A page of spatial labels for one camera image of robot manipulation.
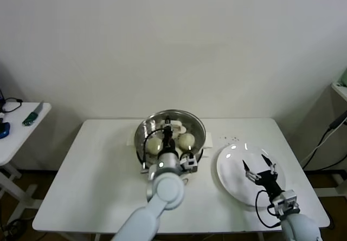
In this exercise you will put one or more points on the scattered brown crumbs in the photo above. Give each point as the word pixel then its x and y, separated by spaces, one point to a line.
pixel 229 138

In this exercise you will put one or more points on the white round plate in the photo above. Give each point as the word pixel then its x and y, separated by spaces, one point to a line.
pixel 233 170

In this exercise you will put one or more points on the mint green container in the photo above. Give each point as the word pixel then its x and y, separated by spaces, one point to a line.
pixel 344 77

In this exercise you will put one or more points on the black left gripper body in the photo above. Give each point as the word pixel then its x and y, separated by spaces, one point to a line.
pixel 168 140

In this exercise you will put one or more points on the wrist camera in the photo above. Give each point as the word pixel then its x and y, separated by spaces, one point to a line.
pixel 289 197
pixel 189 162

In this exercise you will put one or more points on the cream electric cooker pot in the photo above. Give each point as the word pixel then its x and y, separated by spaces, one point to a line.
pixel 207 152

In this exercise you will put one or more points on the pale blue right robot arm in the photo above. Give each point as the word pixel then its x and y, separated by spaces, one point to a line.
pixel 298 224

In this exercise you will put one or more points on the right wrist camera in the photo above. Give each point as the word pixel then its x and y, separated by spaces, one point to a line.
pixel 289 197

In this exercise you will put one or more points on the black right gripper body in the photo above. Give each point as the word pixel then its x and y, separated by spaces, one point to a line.
pixel 268 182

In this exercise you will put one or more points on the white shelf board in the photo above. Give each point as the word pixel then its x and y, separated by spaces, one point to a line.
pixel 340 90

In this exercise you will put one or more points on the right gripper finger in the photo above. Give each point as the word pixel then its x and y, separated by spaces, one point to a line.
pixel 250 174
pixel 272 169

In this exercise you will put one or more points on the blue plastic gadget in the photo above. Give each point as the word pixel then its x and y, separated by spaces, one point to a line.
pixel 4 130

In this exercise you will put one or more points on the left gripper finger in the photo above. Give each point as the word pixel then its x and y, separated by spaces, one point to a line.
pixel 167 122

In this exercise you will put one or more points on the white steamed baozi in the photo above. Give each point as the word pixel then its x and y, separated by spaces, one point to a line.
pixel 153 146
pixel 187 140

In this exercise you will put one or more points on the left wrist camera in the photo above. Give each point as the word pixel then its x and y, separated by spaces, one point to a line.
pixel 189 162

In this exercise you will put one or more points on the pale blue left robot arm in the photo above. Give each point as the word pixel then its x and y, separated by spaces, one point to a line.
pixel 165 189

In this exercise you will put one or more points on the perforated steel steamer basket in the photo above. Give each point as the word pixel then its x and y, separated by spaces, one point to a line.
pixel 208 140

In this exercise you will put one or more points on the white side table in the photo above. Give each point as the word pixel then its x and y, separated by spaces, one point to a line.
pixel 16 138

